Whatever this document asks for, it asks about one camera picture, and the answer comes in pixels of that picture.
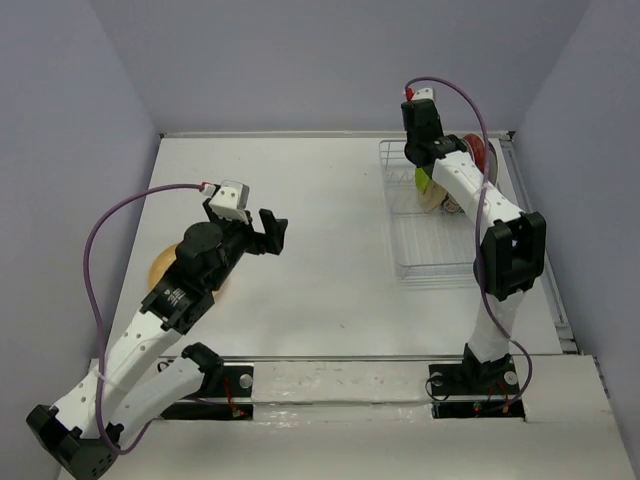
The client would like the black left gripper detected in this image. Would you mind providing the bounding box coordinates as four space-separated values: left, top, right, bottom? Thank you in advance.
205 198 288 292

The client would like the lime green plate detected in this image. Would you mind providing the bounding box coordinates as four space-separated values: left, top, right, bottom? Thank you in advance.
414 168 432 194

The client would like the red plate with teal flower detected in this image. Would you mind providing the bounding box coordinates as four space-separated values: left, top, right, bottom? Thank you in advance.
462 133 487 173

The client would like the beige plate with bird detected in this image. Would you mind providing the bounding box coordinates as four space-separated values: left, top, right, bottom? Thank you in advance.
418 181 447 212

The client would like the small green red rimmed plate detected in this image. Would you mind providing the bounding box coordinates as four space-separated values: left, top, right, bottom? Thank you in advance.
486 142 499 186

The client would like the plain yellow plate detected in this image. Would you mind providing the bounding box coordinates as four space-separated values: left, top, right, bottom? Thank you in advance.
147 243 177 289

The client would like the large green rimmed lettered plate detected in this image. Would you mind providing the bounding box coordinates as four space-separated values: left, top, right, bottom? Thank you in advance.
441 196 461 214

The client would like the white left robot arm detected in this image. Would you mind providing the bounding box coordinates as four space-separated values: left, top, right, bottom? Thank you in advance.
26 209 288 479

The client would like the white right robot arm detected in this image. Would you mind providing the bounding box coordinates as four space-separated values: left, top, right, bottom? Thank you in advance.
401 93 546 396

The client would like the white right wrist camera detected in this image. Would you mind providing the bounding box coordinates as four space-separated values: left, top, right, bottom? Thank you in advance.
405 87 435 102

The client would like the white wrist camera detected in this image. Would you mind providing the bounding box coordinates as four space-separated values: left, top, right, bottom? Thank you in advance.
405 87 435 102
202 180 250 224

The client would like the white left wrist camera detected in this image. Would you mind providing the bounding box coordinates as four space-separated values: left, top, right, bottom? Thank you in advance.
202 180 250 224

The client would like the white wire dish rack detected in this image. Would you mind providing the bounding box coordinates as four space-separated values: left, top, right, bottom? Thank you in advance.
379 139 475 286

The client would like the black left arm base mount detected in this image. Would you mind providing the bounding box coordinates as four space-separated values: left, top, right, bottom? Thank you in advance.
160 363 254 421

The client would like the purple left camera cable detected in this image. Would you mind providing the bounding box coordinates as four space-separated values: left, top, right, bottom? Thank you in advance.
82 182 211 455

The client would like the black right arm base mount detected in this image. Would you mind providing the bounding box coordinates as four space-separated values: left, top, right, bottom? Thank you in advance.
425 363 526 420

